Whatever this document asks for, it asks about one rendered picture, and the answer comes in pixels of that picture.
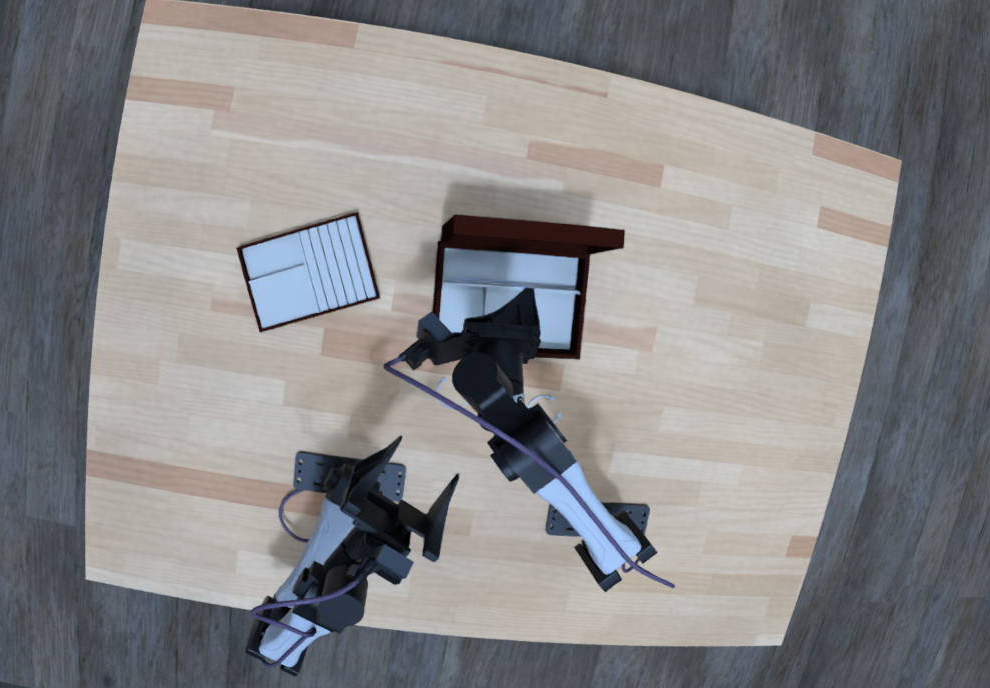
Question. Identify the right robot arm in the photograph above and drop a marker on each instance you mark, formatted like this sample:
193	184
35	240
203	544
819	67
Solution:
477	377

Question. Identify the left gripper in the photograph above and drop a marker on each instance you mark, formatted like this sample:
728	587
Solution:
371	519

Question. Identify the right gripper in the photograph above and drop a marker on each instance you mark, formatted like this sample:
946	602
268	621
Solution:
510	345

